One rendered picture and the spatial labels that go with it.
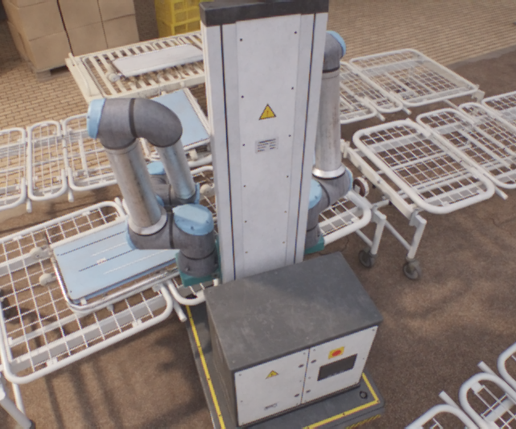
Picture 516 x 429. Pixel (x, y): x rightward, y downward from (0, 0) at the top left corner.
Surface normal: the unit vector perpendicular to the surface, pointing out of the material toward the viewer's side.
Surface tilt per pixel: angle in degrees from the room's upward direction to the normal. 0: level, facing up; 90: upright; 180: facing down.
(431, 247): 0
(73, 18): 90
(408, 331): 0
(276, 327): 0
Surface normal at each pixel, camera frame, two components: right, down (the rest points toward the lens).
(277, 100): 0.33, 0.65
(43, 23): 0.63, 0.53
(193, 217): 0.09, -0.73
